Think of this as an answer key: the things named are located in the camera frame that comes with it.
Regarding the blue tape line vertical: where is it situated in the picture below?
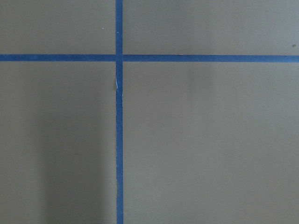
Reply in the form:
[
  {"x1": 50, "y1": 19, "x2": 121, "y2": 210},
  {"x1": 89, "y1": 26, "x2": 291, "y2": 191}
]
[{"x1": 115, "y1": 0, "x2": 124, "y2": 224}]

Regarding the blue tape line horizontal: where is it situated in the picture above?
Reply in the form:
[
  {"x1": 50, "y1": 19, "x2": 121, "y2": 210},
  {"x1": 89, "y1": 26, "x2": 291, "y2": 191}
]
[{"x1": 0, "y1": 54, "x2": 299, "y2": 63}]

